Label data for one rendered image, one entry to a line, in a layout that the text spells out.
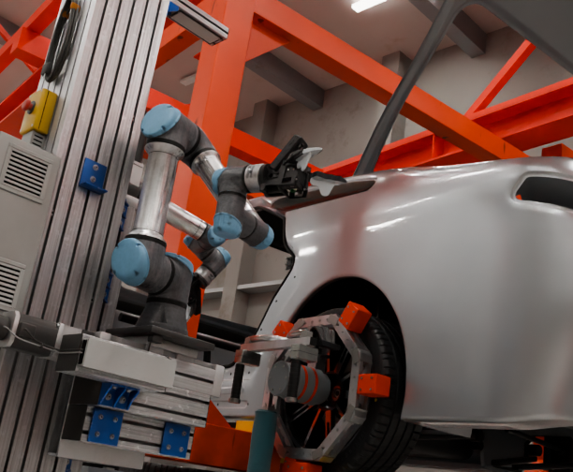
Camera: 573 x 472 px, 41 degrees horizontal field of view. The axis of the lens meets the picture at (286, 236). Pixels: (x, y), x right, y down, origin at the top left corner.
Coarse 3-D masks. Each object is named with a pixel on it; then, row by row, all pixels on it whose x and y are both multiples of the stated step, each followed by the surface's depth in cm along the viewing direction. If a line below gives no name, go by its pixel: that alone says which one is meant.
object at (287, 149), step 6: (294, 138) 196; (300, 138) 195; (288, 144) 196; (294, 144) 195; (300, 144) 196; (306, 144) 198; (282, 150) 196; (288, 150) 195; (294, 150) 196; (276, 156) 196; (282, 156) 195; (276, 162) 195; (282, 162) 195; (276, 168) 194
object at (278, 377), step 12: (276, 372) 281; (288, 372) 275; (312, 372) 282; (276, 384) 278; (300, 384) 276; (312, 384) 279; (324, 384) 283; (300, 396) 278; (312, 396) 280; (324, 396) 285
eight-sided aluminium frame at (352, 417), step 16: (304, 320) 301; (320, 320) 294; (336, 320) 285; (352, 336) 278; (288, 352) 309; (352, 352) 273; (368, 352) 274; (352, 368) 271; (368, 368) 271; (352, 384) 268; (272, 400) 308; (352, 400) 266; (352, 416) 263; (336, 432) 267; (352, 432) 268; (288, 448) 284; (320, 448) 270; (336, 448) 271
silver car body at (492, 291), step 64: (448, 0) 339; (512, 0) 349; (384, 128) 366; (384, 192) 305; (448, 192) 275; (512, 192) 253; (320, 256) 322; (384, 256) 291; (448, 256) 265; (512, 256) 244; (128, 320) 490; (448, 320) 256; (512, 320) 236; (256, 384) 330; (448, 384) 248; (512, 384) 230; (448, 448) 428; (512, 448) 393
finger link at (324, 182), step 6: (318, 174) 194; (324, 174) 195; (330, 174) 195; (312, 180) 195; (318, 180) 195; (324, 180) 195; (330, 180) 194; (336, 180) 194; (342, 180) 194; (318, 186) 194; (324, 186) 194; (330, 186) 194; (324, 192) 194; (330, 192) 194
